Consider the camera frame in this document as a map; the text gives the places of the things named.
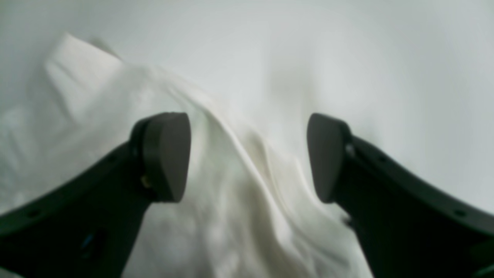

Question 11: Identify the white printed T-shirt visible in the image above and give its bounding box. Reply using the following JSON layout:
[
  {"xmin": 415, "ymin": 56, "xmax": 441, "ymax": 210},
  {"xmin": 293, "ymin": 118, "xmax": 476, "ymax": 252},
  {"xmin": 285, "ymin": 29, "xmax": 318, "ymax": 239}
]
[{"xmin": 1, "ymin": 34, "xmax": 372, "ymax": 278}]

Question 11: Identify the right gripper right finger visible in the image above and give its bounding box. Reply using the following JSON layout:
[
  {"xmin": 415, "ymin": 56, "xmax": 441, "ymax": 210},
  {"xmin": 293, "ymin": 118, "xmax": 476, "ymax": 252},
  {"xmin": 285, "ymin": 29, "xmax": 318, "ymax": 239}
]
[{"xmin": 307, "ymin": 113, "xmax": 494, "ymax": 278}]

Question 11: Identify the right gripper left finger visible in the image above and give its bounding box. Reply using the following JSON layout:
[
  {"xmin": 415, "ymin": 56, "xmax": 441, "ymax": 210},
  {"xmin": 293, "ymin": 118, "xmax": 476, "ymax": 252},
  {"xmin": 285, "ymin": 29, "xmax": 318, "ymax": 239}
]
[{"xmin": 0, "ymin": 112, "xmax": 192, "ymax": 278}]

